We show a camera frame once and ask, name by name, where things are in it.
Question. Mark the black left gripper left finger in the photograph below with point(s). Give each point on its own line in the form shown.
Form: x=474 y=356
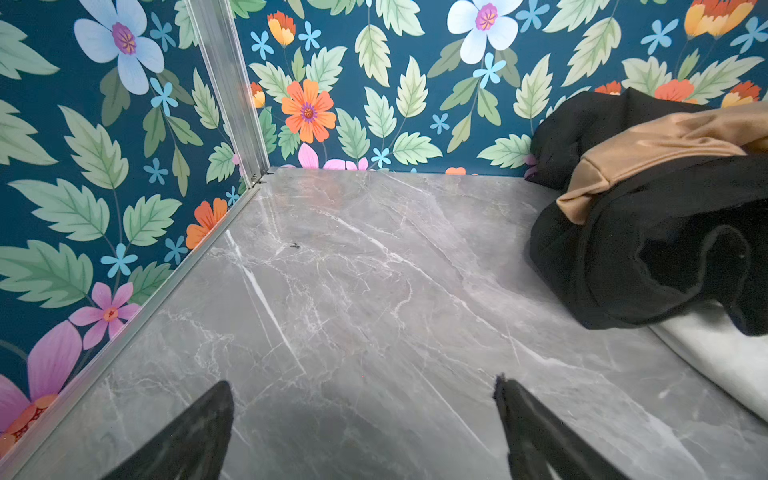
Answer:
x=193 y=446

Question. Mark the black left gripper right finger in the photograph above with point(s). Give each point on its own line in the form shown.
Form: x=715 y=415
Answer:
x=540 y=444

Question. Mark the white cloth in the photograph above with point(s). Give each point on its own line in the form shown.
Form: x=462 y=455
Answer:
x=705 y=337

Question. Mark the black cloth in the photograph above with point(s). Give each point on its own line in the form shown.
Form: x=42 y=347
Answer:
x=683 y=232

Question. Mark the tan cloth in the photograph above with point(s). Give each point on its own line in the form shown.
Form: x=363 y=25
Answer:
x=719 y=133

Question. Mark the aluminium frame post back left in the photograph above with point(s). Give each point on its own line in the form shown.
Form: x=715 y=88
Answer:
x=213 y=22

